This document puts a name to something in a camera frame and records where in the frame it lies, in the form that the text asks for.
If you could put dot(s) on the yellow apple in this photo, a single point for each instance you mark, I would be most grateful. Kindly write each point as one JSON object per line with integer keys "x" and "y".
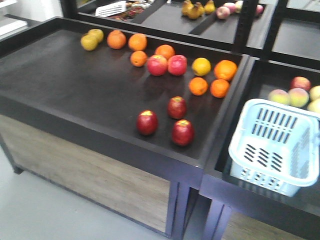
{"x": 89, "y": 42}
{"x": 98, "y": 33}

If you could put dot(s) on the yellow round citrus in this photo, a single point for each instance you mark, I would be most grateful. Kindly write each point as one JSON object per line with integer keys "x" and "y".
{"x": 201, "y": 66}

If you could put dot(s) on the knobbed orange leftmost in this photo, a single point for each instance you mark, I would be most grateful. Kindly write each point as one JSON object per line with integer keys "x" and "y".
{"x": 116, "y": 39}

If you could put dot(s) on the large orange far right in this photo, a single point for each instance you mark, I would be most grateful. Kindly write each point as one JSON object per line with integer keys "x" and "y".
{"x": 225, "y": 69}

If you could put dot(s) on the small orange centre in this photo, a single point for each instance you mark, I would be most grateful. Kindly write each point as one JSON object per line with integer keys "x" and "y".
{"x": 138, "y": 58}

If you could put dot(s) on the small orange lower right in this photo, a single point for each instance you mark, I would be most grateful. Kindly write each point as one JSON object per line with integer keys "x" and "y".
{"x": 219, "y": 88}

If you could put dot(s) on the small orange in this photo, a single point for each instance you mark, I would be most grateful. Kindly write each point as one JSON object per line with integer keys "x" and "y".
{"x": 219, "y": 88}
{"x": 138, "y": 58}
{"x": 198, "y": 86}

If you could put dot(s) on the pink red apple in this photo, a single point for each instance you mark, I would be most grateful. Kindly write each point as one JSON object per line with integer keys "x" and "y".
{"x": 157, "y": 65}
{"x": 177, "y": 65}

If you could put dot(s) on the white perforated grater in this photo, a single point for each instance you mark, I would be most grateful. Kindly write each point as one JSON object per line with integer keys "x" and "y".
{"x": 111, "y": 9}

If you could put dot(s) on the red peach apple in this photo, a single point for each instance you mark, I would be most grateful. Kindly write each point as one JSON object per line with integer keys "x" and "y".
{"x": 301, "y": 82}

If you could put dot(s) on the pink red apple right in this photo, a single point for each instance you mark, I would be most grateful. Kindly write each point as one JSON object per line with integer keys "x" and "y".
{"x": 177, "y": 65}

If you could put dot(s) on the peach right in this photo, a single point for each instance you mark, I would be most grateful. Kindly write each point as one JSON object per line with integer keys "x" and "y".
{"x": 298, "y": 97}

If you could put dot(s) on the orange behind apples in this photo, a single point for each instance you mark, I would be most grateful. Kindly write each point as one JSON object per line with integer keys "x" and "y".
{"x": 165, "y": 50}

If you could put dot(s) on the brown pear right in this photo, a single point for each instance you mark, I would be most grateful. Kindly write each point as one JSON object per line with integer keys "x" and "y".
{"x": 209, "y": 7}

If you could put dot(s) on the light blue plastic basket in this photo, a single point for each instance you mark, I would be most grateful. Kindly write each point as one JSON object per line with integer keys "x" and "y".
{"x": 276, "y": 146}

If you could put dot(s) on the brown pear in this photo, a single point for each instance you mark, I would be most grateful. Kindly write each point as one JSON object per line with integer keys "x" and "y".
{"x": 209, "y": 7}
{"x": 195, "y": 11}
{"x": 187, "y": 5}

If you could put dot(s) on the black upper tray shelf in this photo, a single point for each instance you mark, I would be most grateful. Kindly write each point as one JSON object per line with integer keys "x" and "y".
{"x": 278, "y": 30}

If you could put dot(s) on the pink red apple left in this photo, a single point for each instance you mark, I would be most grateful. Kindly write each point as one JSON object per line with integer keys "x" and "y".
{"x": 157, "y": 65}

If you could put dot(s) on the yellow apple back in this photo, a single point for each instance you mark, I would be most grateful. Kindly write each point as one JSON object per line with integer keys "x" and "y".
{"x": 98, "y": 33}

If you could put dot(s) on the dark red apple upper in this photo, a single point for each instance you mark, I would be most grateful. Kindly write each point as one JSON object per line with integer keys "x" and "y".
{"x": 177, "y": 107}

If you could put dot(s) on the yellow apple front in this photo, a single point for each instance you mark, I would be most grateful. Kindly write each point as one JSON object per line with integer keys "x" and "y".
{"x": 89, "y": 42}

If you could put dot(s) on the dark red apple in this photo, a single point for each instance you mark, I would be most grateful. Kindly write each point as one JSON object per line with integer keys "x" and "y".
{"x": 147, "y": 122}
{"x": 177, "y": 107}
{"x": 182, "y": 133}

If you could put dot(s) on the brown pear middle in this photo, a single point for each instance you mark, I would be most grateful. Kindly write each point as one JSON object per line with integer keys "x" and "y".
{"x": 195, "y": 11}

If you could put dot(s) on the dark red apple right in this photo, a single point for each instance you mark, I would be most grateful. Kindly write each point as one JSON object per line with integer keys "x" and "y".
{"x": 182, "y": 133}

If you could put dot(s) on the black wooden display stand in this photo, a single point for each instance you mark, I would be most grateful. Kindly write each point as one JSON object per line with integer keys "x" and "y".
{"x": 69, "y": 116}

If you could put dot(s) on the dark red apple left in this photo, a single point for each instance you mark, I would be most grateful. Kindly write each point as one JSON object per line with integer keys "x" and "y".
{"x": 147, "y": 122}

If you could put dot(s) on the brown pear left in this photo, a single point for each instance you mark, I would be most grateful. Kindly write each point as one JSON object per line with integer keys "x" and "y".
{"x": 187, "y": 5}

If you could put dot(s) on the small orange lower left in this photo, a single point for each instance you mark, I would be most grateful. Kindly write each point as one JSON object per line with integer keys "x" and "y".
{"x": 198, "y": 86}

